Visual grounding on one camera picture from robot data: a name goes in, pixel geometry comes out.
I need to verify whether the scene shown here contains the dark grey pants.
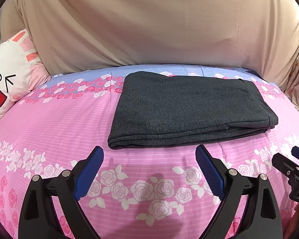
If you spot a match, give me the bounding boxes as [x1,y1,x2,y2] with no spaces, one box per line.
[108,71,278,149]

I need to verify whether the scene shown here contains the white bunny face pillow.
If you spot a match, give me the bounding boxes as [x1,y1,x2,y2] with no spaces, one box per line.
[0,29,51,119]

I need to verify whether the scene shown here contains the beige fabric headboard cover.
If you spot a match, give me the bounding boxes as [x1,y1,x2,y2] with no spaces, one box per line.
[0,0,299,77]

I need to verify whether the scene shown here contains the pink floral bed cover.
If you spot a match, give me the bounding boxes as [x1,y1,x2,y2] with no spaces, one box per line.
[0,65,299,238]

